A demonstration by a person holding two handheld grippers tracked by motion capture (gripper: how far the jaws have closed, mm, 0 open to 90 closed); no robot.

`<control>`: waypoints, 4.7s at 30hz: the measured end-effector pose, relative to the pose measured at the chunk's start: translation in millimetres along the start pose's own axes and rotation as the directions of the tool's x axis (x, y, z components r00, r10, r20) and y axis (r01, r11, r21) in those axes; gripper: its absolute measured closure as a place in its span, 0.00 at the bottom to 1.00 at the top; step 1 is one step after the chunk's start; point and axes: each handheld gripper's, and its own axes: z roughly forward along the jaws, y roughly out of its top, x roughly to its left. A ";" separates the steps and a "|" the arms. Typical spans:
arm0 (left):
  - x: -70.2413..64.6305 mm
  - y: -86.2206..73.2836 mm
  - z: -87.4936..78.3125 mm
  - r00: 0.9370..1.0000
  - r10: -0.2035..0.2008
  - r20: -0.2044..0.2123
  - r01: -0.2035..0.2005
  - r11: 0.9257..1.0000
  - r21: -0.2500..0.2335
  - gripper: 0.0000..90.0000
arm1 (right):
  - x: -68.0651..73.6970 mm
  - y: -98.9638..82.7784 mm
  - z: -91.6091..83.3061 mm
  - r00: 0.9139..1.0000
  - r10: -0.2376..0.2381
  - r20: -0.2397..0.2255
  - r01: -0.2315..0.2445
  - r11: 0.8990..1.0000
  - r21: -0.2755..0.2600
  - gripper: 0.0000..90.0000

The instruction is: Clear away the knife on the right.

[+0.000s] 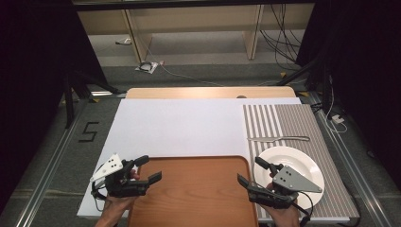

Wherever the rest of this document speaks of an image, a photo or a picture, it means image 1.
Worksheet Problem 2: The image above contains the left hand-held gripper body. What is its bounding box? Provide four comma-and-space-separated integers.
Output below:
90, 152, 150, 199

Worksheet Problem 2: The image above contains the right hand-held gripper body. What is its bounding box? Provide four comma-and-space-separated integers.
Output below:
247, 163, 323, 210

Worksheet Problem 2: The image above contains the person's left hand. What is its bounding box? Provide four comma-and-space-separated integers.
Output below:
101, 168, 141, 219

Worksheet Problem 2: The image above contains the person's right hand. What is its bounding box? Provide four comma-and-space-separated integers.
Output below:
260, 201, 301, 227

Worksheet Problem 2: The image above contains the white round plate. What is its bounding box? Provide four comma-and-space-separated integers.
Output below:
253, 145, 325, 211

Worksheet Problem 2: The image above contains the silver table knife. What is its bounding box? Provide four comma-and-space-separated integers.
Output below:
246, 134, 311, 144

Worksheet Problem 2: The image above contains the brown wooden tray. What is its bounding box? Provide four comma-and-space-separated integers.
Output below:
127, 154, 260, 227

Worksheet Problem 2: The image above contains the white table board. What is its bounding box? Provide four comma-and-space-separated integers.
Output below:
77, 96, 303, 219

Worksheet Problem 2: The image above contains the grey striped placemat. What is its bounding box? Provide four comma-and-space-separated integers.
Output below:
242, 103, 360, 222

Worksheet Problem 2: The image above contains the white power adapter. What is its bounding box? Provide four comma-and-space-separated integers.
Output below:
330, 113, 346, 125

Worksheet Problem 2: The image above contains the light wooden table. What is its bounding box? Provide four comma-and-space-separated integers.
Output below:
125, 86, 298, 100

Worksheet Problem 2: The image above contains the clear plastic bag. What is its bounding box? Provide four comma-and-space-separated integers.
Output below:
134, 60, 159, 76

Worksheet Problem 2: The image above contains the black tripod stand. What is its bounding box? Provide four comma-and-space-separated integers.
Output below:
275, 53, 335, 110
62, 70, 121, 130

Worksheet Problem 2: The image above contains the light wooden shelf unit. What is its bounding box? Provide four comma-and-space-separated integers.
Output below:
76, 3, 316, 64

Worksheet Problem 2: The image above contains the right hand-held gripper black cable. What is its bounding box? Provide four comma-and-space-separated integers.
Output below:
292, 190, 315, 227

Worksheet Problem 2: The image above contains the hand-held gripper black cable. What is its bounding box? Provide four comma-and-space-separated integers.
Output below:
292, 190, 315, 227
90, 181, 107, 213

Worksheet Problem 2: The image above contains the left hand-held gripper black cable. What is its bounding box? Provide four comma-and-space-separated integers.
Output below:
90, 181, 107, 213

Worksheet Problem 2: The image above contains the aluminium floor rail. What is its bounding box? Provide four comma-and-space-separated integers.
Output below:
13, 98, 93, 227
306, 91, 395, 227

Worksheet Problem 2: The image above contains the white floor cable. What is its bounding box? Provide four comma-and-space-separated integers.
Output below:
143, 31, 228, 88

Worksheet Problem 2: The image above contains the bundle of black cables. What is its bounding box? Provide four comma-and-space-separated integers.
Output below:
258, 3, 305, 72

